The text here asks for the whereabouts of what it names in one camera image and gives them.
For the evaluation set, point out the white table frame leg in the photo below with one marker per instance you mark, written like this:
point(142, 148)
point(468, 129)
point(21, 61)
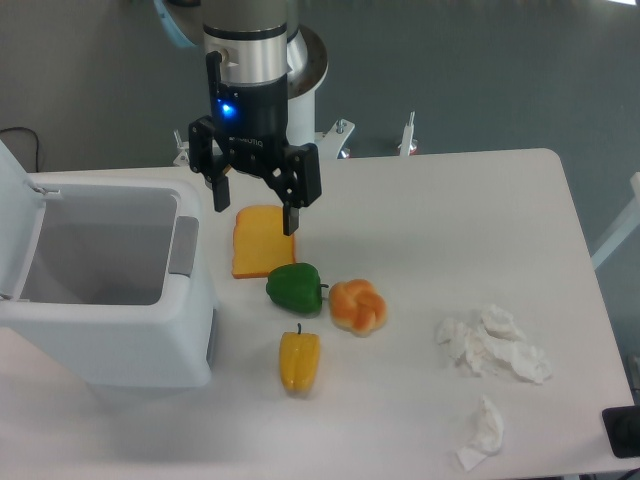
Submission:
point(621, 228)

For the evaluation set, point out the black device at edge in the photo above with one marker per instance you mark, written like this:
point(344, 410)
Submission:
point(622, 428)

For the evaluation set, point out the white trash can lid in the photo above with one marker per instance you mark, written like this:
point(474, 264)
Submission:
point(23, 207)

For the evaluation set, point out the large crumpled white tissue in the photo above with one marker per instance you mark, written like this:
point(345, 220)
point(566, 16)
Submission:
point(492, 341)

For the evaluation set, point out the white post red foot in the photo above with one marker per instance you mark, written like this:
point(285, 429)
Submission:
point(408, 145)

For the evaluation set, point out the yellow bell pepper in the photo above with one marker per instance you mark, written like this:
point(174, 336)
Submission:
point(299, 354)

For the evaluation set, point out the white trash can body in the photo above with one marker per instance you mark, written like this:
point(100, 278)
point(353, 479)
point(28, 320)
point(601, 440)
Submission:
point(119, 291)

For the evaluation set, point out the white bracket with bolt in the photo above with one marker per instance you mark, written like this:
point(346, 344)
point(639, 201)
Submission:
point(332, 144)

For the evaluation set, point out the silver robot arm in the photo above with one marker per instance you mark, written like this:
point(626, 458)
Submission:
point(216, 25)

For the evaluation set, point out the orange toast slice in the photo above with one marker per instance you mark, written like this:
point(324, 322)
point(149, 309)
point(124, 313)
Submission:
point(259, 244)

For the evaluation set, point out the small crumpled white tissue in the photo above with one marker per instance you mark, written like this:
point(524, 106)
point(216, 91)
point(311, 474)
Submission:
point(487, 438)

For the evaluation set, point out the green bell pepper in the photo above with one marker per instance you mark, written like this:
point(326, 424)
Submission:
point(296, 288)

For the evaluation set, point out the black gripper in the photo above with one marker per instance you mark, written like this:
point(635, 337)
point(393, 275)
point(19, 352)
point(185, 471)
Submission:
point(247, 132)

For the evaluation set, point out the braided bread roll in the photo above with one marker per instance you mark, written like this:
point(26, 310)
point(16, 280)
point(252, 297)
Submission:
point(357, 306)

